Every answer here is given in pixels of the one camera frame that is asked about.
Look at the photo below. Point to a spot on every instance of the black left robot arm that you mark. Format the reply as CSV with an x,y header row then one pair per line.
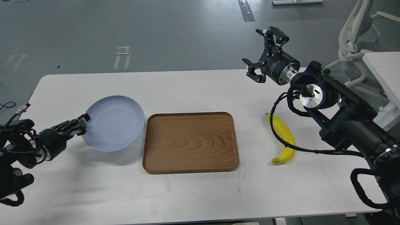
x,y
21,143

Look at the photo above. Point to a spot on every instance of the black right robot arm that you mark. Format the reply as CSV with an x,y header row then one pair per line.
x,y
345,119

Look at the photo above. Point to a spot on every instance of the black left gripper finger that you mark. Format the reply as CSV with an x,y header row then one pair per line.
x,y
74,127
60,127

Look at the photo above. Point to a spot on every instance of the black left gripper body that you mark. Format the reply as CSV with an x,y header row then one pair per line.
x,y
52,142

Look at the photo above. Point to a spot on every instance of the white office chair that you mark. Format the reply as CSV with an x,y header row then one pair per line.
x,y
358,37

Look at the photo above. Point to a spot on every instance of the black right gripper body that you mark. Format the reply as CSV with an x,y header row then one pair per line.
x,y
275,63

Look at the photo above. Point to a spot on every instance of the yellow banana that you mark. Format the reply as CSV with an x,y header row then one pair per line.
x,y
284,133

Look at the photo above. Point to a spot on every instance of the light blue plate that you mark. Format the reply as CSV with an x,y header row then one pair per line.
x,y
115,123

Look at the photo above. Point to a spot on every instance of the white side table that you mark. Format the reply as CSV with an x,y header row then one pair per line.
x,y
385,66

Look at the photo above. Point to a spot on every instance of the brown wooden tray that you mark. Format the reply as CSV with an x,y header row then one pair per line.
x,y
190,143

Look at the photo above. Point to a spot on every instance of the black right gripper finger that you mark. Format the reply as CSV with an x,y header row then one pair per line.
x,y
251,67
274,39

